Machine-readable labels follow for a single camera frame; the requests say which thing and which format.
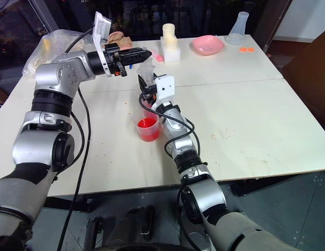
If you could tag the cream cylindrical container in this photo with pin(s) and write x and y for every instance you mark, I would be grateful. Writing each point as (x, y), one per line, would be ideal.
(169, 31)

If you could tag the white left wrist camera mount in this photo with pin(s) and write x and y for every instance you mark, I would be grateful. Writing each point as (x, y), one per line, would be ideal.
(99, 31)

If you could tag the plastic cup with red liquid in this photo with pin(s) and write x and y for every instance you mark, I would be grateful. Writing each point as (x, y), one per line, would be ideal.
(147, 129)

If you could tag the beige crumpled cloth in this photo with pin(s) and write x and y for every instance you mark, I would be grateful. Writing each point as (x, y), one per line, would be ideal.
(120, 39)

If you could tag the brown wooden board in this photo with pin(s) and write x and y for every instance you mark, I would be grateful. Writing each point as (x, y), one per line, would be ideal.
(308, 86)

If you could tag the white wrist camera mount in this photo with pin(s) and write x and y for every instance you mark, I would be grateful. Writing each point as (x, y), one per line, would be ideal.
(99, 31)
(165, 87)

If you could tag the clear crumpled plastic bag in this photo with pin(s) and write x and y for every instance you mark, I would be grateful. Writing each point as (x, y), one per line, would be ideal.
(53, 48)

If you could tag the pink shallow bowl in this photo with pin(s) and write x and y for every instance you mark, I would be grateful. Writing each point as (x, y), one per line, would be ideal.
(208, 45)

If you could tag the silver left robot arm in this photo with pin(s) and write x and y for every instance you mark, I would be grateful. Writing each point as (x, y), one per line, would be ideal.
(60, 75)

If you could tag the cream bottle on white box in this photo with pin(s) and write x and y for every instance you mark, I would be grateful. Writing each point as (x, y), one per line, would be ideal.
(171, 51)

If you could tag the dark rounded shape under table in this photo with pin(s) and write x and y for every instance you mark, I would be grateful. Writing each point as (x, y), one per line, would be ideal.
(136, 225)

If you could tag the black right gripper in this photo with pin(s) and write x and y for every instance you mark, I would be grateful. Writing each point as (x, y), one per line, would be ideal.
(149, 93)

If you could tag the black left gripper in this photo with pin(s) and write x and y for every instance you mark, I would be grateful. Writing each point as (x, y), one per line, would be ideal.
(112, 60)

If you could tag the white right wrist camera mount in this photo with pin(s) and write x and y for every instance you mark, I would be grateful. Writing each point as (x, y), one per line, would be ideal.
(165, 87)

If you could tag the orange tape marks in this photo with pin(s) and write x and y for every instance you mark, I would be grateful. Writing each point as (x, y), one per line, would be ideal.
(246, 49)

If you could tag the clear plastic conical flask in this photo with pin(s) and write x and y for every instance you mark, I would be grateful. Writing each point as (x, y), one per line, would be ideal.
(236, 28)

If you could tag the clear plastic measuring cup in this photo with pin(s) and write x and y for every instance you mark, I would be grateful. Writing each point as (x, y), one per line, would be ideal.
(146, 70)

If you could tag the plastic syringe with pink tint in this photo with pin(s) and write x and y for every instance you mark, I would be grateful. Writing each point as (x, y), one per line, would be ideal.
(157, 56)

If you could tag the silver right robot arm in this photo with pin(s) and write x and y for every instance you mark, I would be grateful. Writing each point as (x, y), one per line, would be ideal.
(201, 193)

